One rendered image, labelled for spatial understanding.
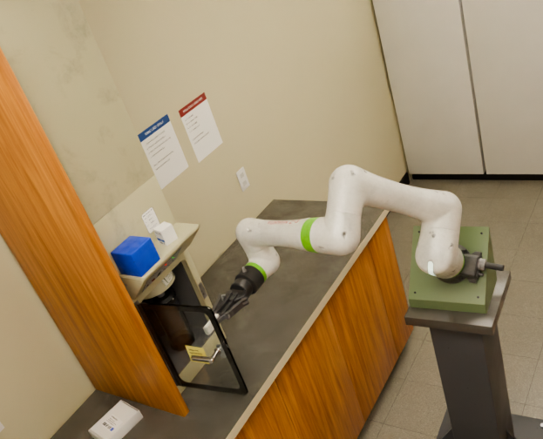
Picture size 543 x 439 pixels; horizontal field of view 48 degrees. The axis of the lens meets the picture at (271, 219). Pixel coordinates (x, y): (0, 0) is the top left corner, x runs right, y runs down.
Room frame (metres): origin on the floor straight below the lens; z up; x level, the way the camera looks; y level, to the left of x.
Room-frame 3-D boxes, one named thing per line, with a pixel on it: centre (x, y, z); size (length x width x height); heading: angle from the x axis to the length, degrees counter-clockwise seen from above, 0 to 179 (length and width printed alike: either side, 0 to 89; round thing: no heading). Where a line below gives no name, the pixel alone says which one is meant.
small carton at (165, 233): (1.90, 0.36, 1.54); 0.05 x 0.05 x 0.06; 34
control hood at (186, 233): (1.86, 0.39, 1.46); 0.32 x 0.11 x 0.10; 139
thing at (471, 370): (1.80, -0.57, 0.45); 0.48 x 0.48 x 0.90; 51
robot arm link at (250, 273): (1.84, 0.15, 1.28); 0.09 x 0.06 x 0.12; 49
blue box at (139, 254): (1.79, 0.46, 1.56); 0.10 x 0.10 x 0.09; 49
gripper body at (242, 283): (1.79, 0.20, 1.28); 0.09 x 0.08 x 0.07; 139
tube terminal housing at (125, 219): (1.98, 0.53, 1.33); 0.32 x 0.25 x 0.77; 139
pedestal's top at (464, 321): (1.80, -0.57, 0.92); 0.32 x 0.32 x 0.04; 51
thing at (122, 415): (1.73, 0.78, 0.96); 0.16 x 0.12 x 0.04; 130
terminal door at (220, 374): (1.69, 0.40, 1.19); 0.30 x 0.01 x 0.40; 56
